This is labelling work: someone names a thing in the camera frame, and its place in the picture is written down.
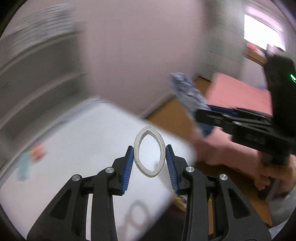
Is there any blue patterned wrapper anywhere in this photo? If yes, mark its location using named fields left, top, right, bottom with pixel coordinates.
left=170, top=72, right=214, bottom=137

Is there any white grey oval ring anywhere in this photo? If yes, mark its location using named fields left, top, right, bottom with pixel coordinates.
left=133, top=126, right=167, bottom=178

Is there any person's right hand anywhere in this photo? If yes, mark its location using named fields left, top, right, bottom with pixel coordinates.
left=254, top=156, right=295, bottom=196

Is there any teal paper box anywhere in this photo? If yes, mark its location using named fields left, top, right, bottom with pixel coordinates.
left=17, top=152, right=31, bottom=181

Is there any pink yellow small box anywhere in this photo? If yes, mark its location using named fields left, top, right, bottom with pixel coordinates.
left=30, top=143, right=46, bottom=162

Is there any bright window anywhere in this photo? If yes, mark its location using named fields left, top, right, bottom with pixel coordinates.
left=244, top=15, right=285, bottom=51

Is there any white desk hutch shelf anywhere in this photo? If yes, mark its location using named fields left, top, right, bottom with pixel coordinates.
left=0, top=4, right=98, bottom=149

